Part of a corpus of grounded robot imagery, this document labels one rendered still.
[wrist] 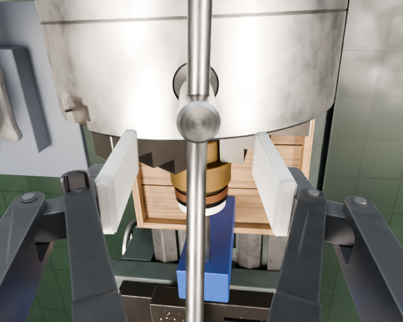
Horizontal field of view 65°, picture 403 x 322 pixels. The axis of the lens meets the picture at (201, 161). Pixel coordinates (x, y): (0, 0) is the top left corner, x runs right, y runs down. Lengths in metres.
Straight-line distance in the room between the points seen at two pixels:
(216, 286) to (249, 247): 0.28
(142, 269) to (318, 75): 0.67
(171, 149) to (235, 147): 0.08
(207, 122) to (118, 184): 0.05
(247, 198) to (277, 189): 0.53
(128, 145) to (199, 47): 0.07
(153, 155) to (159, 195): 0.37
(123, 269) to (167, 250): 0.12
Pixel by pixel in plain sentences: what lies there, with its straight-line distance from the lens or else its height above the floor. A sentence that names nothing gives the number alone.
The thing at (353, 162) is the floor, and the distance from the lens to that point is 1.69.
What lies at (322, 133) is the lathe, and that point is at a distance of 1.01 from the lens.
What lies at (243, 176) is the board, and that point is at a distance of 0.66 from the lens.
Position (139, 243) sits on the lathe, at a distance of 0.92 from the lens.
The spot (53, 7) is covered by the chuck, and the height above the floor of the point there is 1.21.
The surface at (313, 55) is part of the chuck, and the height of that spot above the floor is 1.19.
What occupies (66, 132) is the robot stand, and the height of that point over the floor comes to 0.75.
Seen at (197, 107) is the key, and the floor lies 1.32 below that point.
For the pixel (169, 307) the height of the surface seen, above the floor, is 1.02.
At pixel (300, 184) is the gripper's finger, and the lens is 0.17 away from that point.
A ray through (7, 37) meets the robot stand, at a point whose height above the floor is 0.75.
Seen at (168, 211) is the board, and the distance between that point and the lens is 0.73.
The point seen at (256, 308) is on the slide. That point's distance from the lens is 0.77.
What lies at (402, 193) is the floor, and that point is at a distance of 1.85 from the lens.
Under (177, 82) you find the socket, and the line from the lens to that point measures 0.24.
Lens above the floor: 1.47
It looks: 63 degrees down
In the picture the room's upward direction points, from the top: 162 degrees counter-clockwise
